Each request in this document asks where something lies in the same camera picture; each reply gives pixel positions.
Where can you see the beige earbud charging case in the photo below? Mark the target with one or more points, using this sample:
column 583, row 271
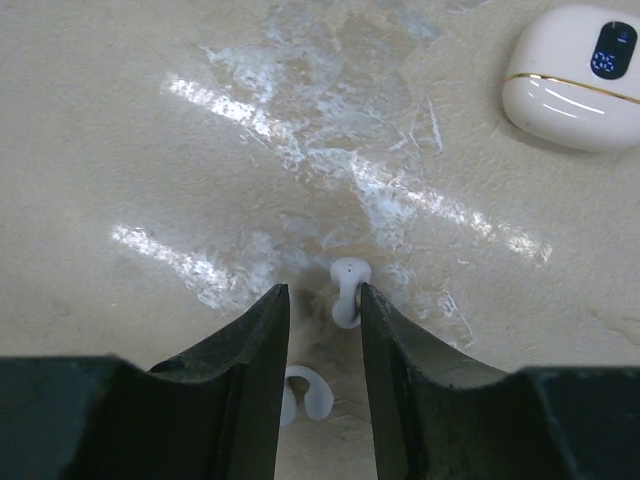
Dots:
column 573, row 79

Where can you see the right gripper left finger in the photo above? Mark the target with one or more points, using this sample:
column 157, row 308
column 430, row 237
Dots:
column 209, row 412

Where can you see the white earbud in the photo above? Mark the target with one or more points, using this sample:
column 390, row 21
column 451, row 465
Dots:
column 318, row 399
column 347, row 274

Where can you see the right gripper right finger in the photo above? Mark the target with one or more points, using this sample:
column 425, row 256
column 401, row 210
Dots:
column 436, row 413

